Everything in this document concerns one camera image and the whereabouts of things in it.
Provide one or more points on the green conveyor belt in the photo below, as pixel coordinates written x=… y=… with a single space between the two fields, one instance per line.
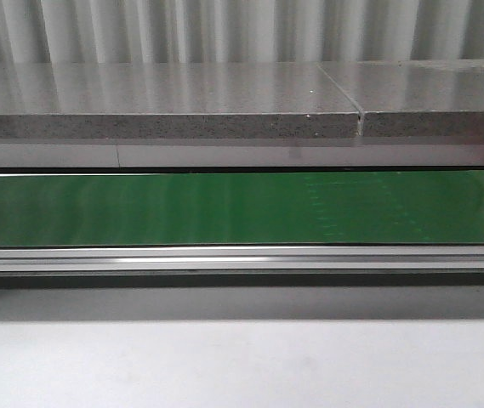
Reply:
x=188 y=209

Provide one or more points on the grey stone slab left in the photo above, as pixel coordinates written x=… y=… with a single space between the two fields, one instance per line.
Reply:
x=172 y=101

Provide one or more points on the grey stone slab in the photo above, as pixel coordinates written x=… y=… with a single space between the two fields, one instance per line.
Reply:
x=172 y=101
x=414 y=99

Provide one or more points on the grey stone slab right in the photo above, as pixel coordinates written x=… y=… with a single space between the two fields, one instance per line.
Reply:
x=414 y=99

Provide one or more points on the white base panel under slabs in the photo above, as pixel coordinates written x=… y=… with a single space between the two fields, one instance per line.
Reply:
x=396 y=152

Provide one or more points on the aluminium conveyor side rail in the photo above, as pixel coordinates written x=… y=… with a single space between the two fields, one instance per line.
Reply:
x=238 y=260

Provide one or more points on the white corrugated wall panel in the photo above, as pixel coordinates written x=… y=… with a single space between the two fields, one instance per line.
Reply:
x=239 y=31

